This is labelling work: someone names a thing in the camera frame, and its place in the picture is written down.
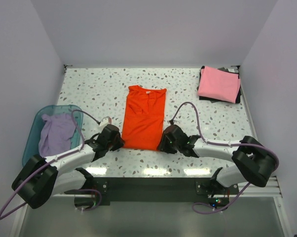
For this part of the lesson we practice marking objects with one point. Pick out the black folded t shirt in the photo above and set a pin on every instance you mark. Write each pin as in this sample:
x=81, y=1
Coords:
x=237, y=74

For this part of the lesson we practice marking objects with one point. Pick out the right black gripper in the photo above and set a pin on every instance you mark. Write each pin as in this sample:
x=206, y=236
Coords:
x=163, y=147

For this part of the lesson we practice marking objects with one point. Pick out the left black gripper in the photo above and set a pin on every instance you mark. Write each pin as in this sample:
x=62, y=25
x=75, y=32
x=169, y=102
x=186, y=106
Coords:
x=120, y=143

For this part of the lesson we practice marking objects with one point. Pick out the teal plastic basket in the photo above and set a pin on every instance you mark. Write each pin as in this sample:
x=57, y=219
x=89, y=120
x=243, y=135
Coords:
x=31, y=148

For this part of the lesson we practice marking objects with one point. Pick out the aluminium frame rail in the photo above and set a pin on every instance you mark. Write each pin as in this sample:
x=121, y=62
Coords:
x=271, y=190

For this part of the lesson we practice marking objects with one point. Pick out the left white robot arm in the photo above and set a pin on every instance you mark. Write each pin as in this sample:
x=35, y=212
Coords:
x=42, y=178

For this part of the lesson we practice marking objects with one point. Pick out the lavender t shirt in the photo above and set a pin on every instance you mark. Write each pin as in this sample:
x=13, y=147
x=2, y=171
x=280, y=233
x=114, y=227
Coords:
x=55, y=137

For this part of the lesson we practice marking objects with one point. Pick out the orange t shirt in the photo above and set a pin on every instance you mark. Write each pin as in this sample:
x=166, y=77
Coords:
x=144, y=118

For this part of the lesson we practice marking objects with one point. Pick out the pink folded t shirt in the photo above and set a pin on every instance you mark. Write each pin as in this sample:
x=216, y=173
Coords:
x=218, y=82

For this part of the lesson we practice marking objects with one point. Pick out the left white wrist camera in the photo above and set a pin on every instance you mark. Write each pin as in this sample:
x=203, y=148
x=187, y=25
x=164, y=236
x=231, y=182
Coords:
x=104, y=122

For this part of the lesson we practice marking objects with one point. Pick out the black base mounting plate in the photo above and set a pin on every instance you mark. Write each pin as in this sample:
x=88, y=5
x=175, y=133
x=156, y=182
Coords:
x=107, y=190

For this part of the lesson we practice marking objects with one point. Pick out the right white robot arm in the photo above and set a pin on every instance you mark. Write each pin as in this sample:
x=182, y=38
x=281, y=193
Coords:
x=253, y=162

